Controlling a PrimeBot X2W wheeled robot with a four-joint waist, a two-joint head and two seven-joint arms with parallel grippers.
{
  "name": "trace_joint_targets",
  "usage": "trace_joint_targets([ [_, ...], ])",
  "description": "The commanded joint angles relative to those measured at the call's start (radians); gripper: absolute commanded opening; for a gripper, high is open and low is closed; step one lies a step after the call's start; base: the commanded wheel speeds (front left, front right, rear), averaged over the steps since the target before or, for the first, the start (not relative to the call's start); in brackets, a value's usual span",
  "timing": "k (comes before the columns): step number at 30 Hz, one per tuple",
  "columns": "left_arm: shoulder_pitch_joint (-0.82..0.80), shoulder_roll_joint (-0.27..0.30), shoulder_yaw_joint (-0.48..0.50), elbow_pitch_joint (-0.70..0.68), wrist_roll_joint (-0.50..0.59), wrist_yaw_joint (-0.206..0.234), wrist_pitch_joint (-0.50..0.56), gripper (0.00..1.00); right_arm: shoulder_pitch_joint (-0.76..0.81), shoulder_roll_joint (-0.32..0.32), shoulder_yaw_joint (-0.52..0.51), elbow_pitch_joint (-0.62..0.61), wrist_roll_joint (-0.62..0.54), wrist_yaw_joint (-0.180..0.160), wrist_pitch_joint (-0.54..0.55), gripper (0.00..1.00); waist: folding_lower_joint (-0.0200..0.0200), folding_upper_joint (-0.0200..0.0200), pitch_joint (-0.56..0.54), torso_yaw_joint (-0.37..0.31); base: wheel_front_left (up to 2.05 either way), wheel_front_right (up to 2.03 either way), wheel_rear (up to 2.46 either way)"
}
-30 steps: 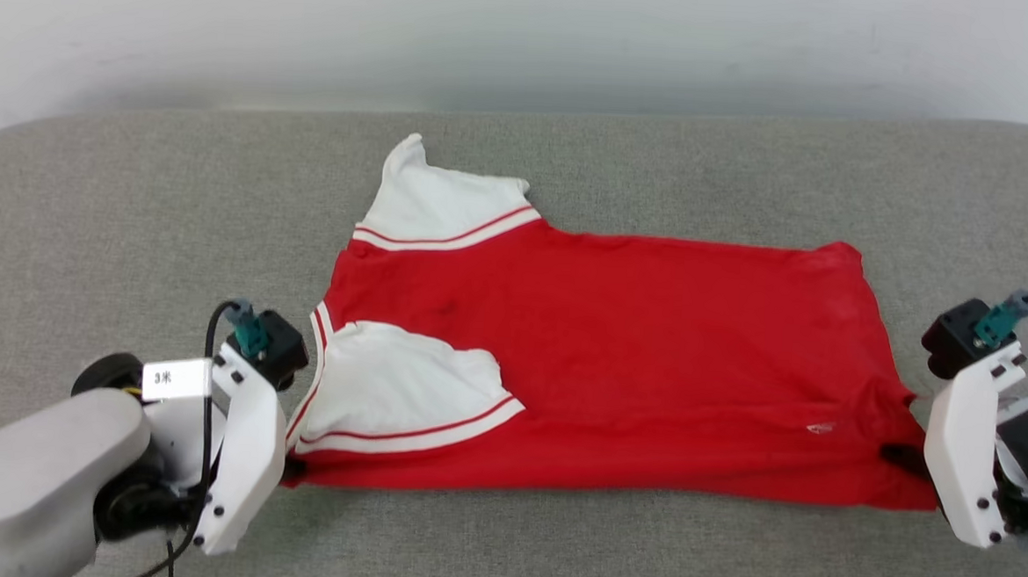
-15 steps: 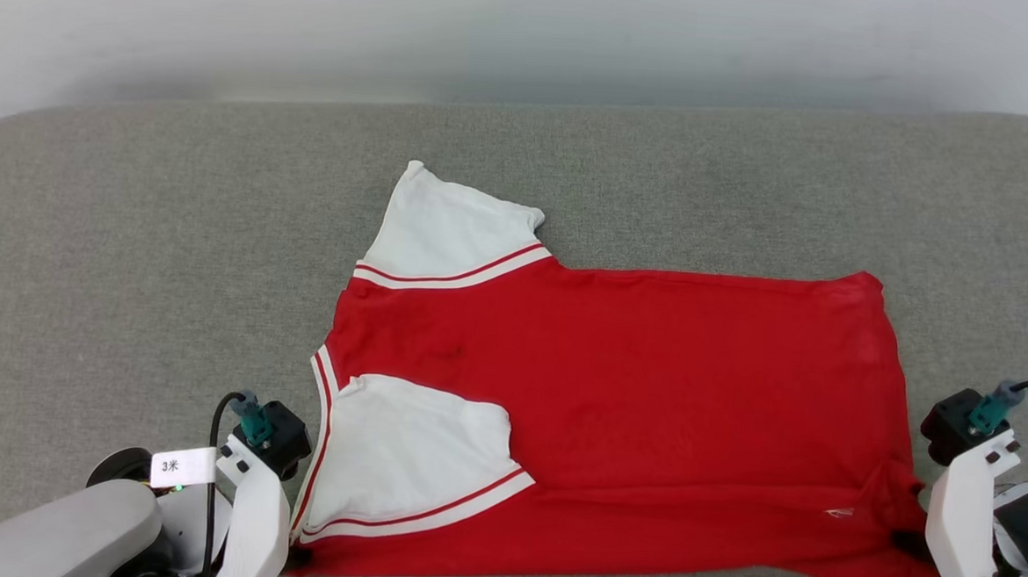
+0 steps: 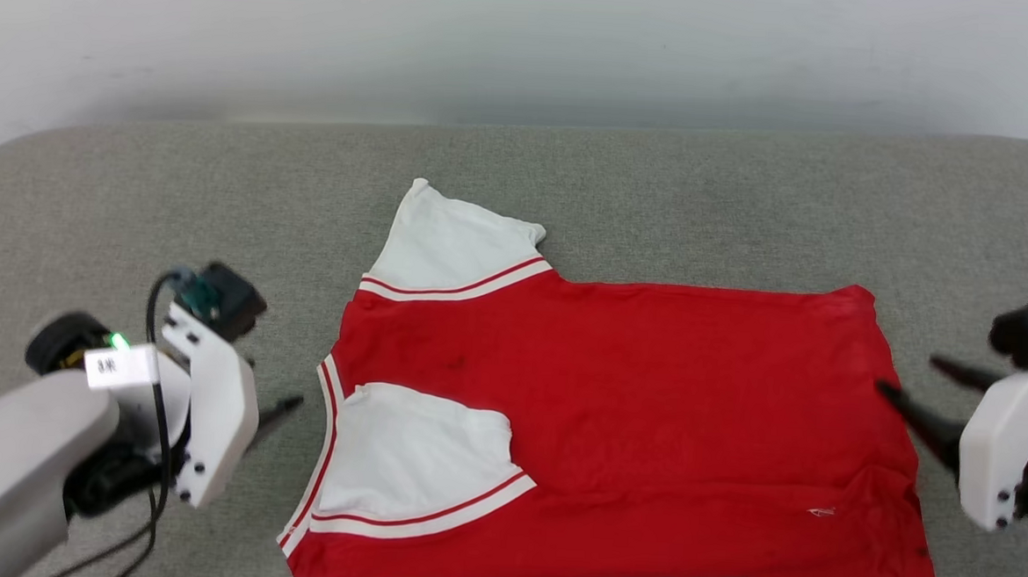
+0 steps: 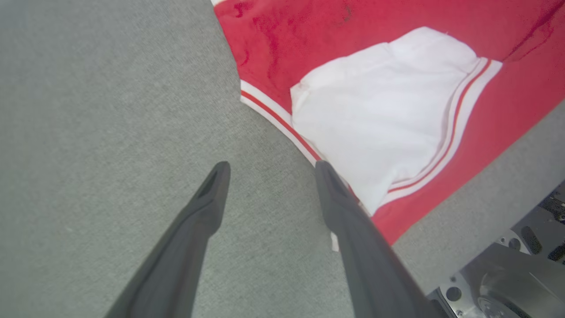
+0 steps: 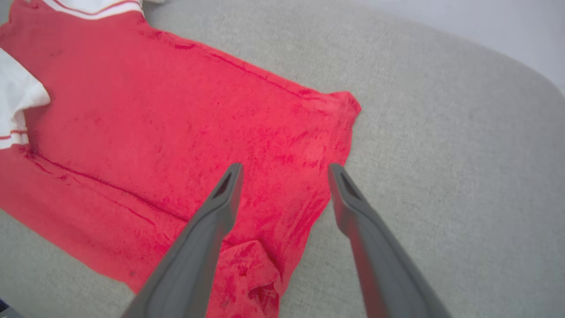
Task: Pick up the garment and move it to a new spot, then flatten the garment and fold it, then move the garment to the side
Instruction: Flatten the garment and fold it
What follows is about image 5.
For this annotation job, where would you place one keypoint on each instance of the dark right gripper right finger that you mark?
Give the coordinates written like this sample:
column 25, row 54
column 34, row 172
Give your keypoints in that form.
column 379, row 256

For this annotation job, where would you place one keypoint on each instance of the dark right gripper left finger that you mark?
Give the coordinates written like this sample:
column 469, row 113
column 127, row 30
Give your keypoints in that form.
column 198, row 251

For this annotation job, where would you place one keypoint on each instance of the red and white jersey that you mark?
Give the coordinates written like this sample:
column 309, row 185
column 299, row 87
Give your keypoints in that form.
column 154, row 132

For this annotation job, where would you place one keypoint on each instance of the grey fabric sofa cushion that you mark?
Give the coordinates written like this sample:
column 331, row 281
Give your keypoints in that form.
column 441, row 154

